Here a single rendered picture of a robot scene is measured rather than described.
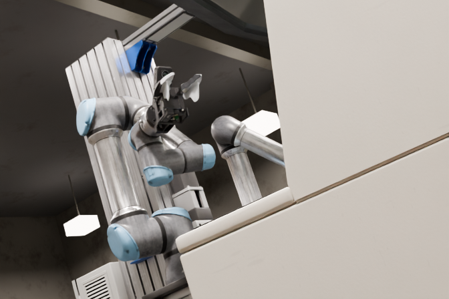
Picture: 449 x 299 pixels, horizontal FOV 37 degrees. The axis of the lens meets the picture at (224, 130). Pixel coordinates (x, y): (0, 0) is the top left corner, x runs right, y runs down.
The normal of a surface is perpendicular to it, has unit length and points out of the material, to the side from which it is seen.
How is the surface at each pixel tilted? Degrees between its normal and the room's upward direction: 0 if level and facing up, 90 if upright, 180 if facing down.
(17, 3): 180
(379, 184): 90
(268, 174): 90
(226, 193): 90
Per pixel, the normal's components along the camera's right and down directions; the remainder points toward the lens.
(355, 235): -0.48, -0.15
